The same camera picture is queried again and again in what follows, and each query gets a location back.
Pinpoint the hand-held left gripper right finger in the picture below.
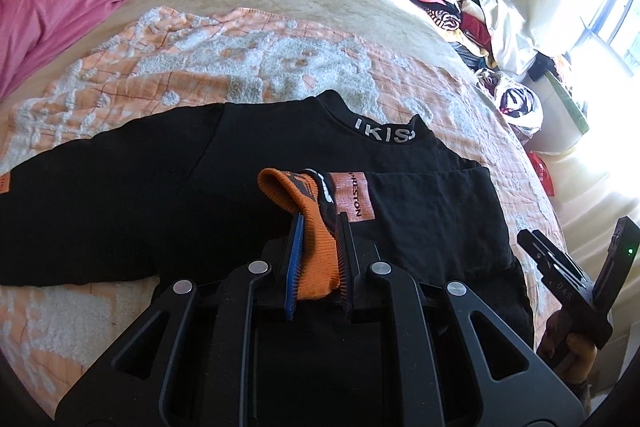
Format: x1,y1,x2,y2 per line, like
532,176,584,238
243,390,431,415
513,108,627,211
336,213,587,427

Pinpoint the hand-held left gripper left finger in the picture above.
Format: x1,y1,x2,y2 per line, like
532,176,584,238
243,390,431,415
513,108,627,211
55,213,306,427

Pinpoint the black sweatshirt with orange cuffs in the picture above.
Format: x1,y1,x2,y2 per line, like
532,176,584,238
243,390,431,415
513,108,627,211
0,89,536,427

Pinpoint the bag of clothes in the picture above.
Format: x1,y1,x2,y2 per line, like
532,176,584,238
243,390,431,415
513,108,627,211
475,67,544,144

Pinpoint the person's right hand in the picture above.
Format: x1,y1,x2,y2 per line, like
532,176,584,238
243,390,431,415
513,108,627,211
537,307,601,389

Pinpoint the red plastic bag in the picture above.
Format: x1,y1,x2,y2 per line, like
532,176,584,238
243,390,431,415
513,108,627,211
529,150,557,196

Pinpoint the green board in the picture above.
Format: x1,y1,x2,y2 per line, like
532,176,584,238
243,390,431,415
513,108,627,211
542,67,591,135

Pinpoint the orange and white tufted blanket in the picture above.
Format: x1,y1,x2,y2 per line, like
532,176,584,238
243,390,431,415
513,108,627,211
0,7,568,418

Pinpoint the window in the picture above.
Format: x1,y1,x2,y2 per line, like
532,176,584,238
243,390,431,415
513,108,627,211
575,0,640,78

